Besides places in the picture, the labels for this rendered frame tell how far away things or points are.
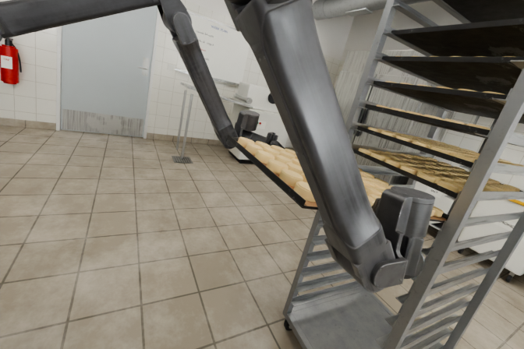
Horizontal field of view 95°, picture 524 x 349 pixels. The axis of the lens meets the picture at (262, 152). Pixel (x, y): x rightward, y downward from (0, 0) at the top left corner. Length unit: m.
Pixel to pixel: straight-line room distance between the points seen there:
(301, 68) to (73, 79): 3.97
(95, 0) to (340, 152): 0.58
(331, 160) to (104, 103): 3.97
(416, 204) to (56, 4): 0.73
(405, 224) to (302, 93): 0.25
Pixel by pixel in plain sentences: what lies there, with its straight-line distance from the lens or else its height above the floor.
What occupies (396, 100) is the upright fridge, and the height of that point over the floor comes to 1.43.
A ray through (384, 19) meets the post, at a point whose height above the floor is 1.53.
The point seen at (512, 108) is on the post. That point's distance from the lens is 0.81.
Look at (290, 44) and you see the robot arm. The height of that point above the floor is 1.24.
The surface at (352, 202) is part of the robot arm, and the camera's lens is 0.30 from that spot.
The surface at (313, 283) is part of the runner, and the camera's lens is 1.42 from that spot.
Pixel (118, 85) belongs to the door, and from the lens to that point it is 4.09.
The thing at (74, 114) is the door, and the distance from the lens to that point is 4.21.
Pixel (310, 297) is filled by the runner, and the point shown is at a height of 0.23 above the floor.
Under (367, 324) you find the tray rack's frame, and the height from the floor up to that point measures 0.15.
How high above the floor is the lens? 1.20
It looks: 15 degrees down
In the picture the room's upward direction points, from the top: 14 degrees clockwise
